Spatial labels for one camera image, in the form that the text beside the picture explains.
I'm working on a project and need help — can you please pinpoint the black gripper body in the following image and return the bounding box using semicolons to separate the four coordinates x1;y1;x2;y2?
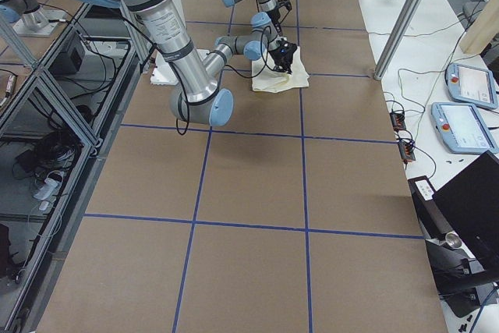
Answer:
268;2;281;24
270;40;298;70

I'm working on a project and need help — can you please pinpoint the cream long-sleeve cat shirt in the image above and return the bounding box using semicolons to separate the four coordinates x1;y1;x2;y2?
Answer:
252;48;310;94

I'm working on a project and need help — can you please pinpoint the near teach pendant tablet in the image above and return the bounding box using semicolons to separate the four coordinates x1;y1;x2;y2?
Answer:
430;102;498;155

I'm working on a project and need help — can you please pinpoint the teach pendant tablet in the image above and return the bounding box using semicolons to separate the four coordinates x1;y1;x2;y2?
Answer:
430;102;498;155
445;63;498;110

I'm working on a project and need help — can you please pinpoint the far teach pendant tablet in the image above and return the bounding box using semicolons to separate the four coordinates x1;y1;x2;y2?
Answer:
445;63;498;110

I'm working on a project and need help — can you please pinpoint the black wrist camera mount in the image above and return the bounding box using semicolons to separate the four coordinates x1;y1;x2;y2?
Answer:
276;0;292;12

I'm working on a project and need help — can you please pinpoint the black cable on table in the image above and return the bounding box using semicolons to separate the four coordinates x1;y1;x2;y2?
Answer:
384;16;484;115

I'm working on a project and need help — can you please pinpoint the white central pillar mount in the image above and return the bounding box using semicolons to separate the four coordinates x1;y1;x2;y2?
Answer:
149;0;211;87

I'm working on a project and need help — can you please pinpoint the aluminium frame post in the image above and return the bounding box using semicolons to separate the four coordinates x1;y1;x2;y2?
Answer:
373;0;422;80

